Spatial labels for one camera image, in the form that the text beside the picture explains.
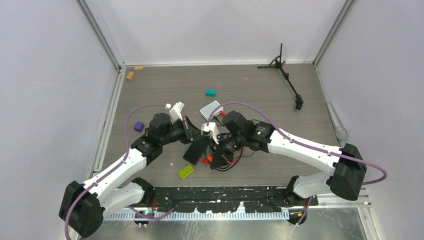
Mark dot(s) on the grey cylinder by wall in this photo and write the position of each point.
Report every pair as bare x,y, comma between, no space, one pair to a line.
339,130

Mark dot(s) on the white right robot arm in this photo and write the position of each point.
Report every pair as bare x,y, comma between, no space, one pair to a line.
342,172

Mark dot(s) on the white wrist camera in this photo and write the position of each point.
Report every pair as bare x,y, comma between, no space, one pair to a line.
175,111
210,130

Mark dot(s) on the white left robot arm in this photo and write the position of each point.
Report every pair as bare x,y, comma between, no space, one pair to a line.
85,205

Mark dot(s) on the orange block near corner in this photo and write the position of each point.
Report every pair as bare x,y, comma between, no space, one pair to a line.
130,76

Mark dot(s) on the black tripod stand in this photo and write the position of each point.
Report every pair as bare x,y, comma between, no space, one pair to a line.
277,63

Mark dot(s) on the black power adapter with cord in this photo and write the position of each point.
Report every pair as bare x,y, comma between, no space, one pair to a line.
239,135

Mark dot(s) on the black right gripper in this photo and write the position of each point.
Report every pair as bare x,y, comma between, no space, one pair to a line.
220,159

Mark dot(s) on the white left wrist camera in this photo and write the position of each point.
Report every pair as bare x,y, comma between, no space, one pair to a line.
175,111

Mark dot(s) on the green lego brick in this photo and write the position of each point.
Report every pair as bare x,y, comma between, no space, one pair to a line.
186,171

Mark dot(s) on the black network switch box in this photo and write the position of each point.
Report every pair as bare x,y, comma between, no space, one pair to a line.
196,150

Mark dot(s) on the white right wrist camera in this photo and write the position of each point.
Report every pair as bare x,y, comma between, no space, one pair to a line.
210,130

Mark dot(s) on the orange block far corner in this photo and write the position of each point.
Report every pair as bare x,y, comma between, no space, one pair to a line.
138,68

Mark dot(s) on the purple block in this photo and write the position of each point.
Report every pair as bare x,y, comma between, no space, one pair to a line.
139,126

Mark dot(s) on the teal block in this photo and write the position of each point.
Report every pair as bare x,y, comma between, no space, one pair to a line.
210,93

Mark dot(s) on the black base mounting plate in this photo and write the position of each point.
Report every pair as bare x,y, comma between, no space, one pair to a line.
254,199

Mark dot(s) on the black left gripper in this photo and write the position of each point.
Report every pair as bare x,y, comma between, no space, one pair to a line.
185,125

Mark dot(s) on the white box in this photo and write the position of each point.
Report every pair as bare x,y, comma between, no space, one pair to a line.
214,108

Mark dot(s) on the orange block corner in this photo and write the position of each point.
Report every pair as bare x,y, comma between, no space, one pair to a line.
130,76
138,68

